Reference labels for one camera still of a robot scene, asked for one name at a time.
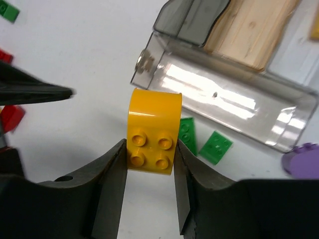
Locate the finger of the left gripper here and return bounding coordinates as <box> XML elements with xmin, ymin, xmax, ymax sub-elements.
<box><xmin>0</xmin><ymin>62</ymin><xmax>73</xmax><ymax>105</ymax></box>

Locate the red long lego brick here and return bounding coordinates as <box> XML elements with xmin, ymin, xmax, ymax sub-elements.
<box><xmin>0</xmin><ymin>105</ymin><xmax>25</xmax><ymax>133</ymax></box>

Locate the long clear tray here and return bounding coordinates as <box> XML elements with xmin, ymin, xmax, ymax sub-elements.
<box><xmin>131</xmin><ymin>33</ymin><xmax>319</xmax><ymax>152</ymax></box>

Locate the green flat lego plate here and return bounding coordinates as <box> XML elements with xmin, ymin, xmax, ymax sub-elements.
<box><xmin>199</xmin><ymin>131</ymin><xmax>233</xmax><ymax>165</ymax></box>

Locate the amber container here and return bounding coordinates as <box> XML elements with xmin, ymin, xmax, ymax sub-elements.
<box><xmin>203</xmin><ymin>0</ymin><xmax>299</xmax><ymax>71</ymax></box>

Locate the green lego brick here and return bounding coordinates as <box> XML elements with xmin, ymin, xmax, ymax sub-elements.
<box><xmin>178</xmin><ymin>118</ymin><xmax>197</xmax><ymax>156</ymax></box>

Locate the clear container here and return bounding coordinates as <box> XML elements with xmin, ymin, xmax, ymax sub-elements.
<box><xmin>267</xmin><ymin>0</ymin><xmax>319</xmax><ymax>91</ymax></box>

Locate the yellow rounded lego brick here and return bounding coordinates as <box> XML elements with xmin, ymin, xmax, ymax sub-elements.
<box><xmin>127</xmin><ymin>88</ymin><xmax>182</xmax><ymax>175</ymax></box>

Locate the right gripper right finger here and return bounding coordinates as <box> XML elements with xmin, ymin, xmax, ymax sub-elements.
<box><xmin>174</xmin><ymin>142</ymin><xmax>319</xmax><ymax>239</ymax></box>

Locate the yellow long lego brick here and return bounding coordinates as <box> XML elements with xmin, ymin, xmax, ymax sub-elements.
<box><xmin>309</xmin><ymin>15</ymin><xmax>319</xmax><ymax>40</ymax></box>

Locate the purple rounded lego brick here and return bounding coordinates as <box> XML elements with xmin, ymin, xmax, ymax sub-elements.
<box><xmin>281</xmin><ymin>142</ymin><xmax>319</xmax><ymax>179</ymax></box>

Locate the smoky grey container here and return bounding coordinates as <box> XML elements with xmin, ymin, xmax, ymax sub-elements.
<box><xmin>153</xmin><ymin>0</ymin><xmax>230</xmax><ymax>47</ymax></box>

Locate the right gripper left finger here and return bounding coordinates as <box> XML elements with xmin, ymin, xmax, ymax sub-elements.
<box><xmin>0</xmin><ymin>139</ymin><xmax>127</xmax><ymax>239</ymax></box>

